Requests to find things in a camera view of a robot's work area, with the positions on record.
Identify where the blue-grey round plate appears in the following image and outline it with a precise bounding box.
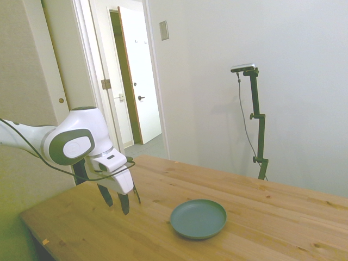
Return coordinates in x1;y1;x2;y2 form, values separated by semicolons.
170;198;228;241

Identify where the black camera stand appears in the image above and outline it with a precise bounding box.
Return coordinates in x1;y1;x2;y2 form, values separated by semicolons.
242;67;270;181

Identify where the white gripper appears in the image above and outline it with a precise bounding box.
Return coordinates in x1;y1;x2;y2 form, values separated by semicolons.
96;168;136;216

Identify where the black post behind arm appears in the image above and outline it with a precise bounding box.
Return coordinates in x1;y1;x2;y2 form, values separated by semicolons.
72;159;90;187

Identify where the silver camera on stand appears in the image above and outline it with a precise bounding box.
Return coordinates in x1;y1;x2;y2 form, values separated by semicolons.
230;63;257;74

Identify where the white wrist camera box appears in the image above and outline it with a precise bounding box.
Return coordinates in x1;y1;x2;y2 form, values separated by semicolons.
91;152;128;174

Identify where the grey wall switch plate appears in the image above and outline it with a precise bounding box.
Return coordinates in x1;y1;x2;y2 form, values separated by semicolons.
158;20;170;42

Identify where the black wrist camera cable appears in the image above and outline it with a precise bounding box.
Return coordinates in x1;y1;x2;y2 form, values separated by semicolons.
0;117;136;182

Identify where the white door with wooden edge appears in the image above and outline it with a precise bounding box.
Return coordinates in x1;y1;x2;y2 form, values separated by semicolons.
117;5;163;146

